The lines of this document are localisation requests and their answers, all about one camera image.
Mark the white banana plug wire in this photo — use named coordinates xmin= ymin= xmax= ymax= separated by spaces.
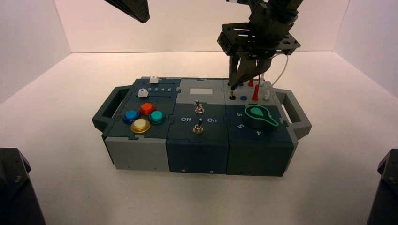
xmin=260 ymin=56 xmax=289 ymax=101

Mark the white display window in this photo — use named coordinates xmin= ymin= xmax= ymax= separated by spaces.
xmin=190 ymin=88 xmax=214 ymax=96

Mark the green rotary knob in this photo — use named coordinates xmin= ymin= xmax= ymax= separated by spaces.
xmin=245 ymin=105 xmax=280 ymax=130

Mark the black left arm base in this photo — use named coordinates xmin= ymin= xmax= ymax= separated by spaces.
xmin=0 ymin=148 xmax=47 ymax=225

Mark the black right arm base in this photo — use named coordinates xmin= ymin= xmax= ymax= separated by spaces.
xmin=367 ymin=148 xmax=398 ymax=225

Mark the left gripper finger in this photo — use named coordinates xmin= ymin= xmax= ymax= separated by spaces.
xmin=127 ymin=0 xmax=151 ymax=22
xmin=104 ymin=0 xmax=147 ymax=24

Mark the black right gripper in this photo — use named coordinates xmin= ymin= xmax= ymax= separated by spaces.
xmin=217 ymin=11 xmax=302 ymax=87

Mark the red banana plug wire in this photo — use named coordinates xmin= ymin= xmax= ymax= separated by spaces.
xmin=247 ymin=74 xmax=260 ymax=102

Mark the yellow push button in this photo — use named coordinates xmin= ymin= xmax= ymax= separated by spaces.
xmin=130 ymin=118 xmax=152 ymax=134

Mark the blue push button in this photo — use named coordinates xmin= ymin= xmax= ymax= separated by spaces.
xmin=122 ymin=110 xmax=140 ymax=125

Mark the green push button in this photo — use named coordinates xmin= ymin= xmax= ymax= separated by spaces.
xmin=148 ymin=110 xmax=166 ymax=125

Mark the red push button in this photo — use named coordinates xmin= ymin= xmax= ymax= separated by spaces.
xmin=138 ymin=103 xmax=156 ymax=117

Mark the dark teal grey control box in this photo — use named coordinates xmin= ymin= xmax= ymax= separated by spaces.
xmin=92 ymin=76 xmax=313 ymax=178

